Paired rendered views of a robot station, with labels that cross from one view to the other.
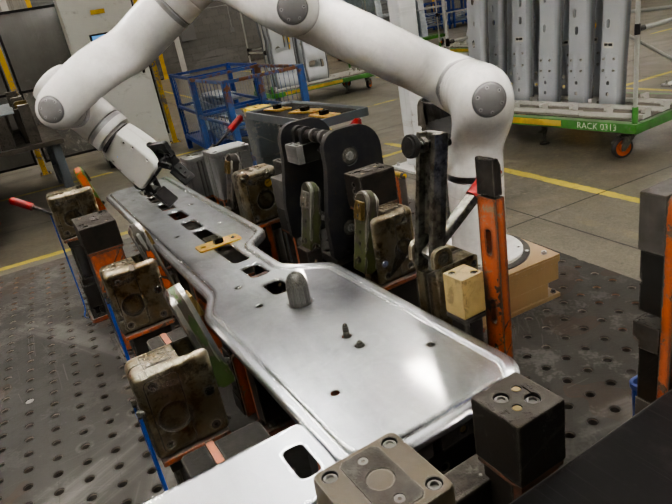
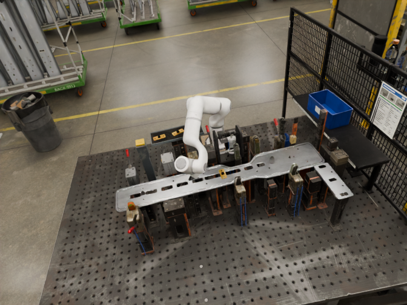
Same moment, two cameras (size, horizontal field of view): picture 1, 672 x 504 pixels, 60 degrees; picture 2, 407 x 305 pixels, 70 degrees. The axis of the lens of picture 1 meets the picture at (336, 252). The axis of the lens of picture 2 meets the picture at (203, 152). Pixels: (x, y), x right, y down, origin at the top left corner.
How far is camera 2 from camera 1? 1.94 m
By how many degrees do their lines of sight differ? 61
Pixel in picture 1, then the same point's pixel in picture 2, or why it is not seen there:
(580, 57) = (29, 59)
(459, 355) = (303, 146)
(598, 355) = not seen: hidden behind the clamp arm
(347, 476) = (338, 156)
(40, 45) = not seen: outside the picture
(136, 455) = (248, 230)
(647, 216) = (323, 115)
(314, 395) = (306, 163)
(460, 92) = (226, 107)
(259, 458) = (320, 170)
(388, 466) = (338, 152)
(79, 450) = (238, 245)
